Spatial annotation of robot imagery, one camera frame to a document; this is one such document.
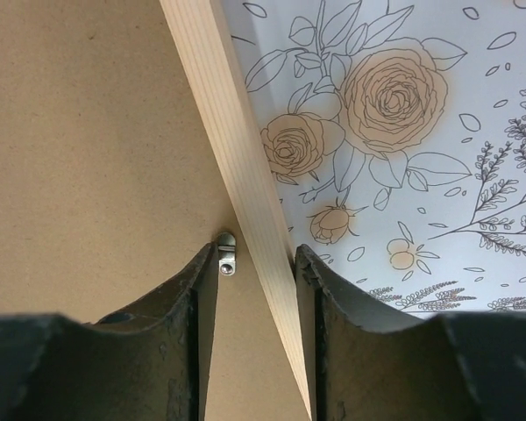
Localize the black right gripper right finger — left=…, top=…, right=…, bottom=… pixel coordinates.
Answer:
left=295, top=245, right=526, bottom=420

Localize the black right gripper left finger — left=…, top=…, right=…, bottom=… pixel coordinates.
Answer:
left=0, top=243, right=218, bottom=420

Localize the brown cardboard backing board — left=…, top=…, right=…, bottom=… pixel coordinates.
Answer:
left=0, top=1, right=307, bottom=420

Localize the light wooden picture frame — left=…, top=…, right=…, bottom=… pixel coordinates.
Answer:
left=160, top=0, right=312, bottom=413

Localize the floral patterned table mat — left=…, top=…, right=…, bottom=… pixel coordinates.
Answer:
left=223, top=1, right=526, bottom=318

